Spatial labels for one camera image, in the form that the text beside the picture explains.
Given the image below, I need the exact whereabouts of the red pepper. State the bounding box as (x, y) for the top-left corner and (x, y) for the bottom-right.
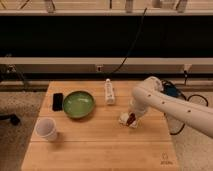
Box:
(126, 113), (136, 126)

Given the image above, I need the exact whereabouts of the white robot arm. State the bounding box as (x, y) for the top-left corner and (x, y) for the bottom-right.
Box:
(132, 76), (213, 138)

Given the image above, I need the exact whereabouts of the white tube bottle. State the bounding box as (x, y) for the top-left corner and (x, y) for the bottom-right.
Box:
(105, 79), (115, 105)

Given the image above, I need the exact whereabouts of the green bowl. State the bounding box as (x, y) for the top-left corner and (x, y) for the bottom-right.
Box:
(62, 91), (95, 119)

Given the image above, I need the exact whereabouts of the black phone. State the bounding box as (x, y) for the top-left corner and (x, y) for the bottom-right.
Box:
(52, 93), (63, 111)

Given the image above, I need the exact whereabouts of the blue power adapter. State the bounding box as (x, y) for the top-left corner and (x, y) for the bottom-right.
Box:
(164, 85), (179, 97)

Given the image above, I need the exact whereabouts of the white paper cup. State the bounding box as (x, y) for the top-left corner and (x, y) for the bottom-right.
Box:
(35, 118), (57, 141)

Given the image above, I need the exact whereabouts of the black chair base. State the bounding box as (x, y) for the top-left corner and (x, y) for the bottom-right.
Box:
(0, 114), (20, 125)

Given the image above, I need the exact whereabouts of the black floor cable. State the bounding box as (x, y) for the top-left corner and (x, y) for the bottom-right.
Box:
(154, 79), (210, 136)

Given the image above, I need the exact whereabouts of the black hanging cable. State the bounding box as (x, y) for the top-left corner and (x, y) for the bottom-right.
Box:
(107, 7), (148, 76)

